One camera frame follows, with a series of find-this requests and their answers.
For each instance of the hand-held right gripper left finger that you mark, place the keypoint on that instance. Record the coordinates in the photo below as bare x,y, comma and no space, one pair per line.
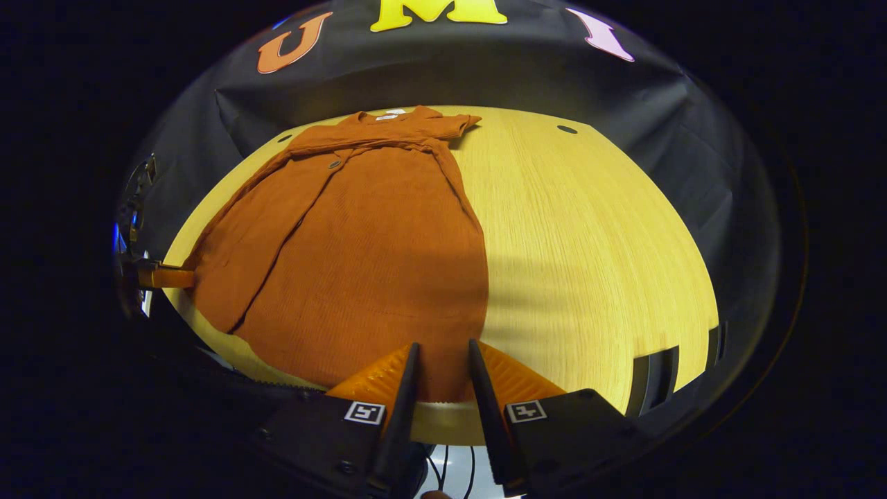
402,416

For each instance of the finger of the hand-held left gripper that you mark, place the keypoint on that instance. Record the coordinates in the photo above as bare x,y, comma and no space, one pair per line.
166,276

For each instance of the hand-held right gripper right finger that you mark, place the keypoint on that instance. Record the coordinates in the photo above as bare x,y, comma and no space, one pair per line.
488,423

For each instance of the rust orange button-up garment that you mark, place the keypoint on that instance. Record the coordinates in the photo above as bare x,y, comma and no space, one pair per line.
374,263

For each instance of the blue screen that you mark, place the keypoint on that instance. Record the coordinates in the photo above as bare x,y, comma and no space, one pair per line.
116,237

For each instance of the grey metal rig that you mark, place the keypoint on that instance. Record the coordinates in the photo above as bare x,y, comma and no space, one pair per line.
138,194

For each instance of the white paper hang tag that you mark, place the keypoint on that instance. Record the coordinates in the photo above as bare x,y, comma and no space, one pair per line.
393,114

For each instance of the black backdrop cloth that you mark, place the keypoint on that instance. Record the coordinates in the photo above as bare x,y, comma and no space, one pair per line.
527,76

